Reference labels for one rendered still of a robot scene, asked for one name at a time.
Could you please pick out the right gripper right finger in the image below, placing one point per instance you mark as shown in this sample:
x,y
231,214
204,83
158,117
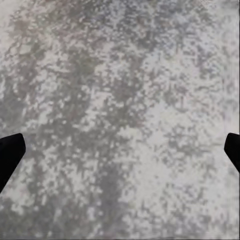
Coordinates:
x,y
232,149

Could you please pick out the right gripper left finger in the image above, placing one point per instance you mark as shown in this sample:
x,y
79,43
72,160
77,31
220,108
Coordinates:
x,y
12,149

